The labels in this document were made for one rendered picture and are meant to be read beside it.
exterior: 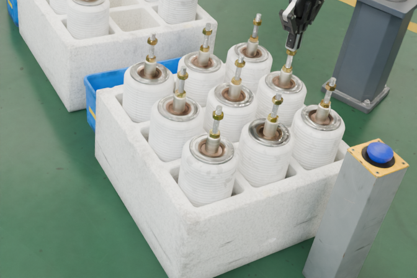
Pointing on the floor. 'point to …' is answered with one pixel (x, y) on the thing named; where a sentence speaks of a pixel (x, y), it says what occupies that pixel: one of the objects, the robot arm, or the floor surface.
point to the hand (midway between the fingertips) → (294, 39)
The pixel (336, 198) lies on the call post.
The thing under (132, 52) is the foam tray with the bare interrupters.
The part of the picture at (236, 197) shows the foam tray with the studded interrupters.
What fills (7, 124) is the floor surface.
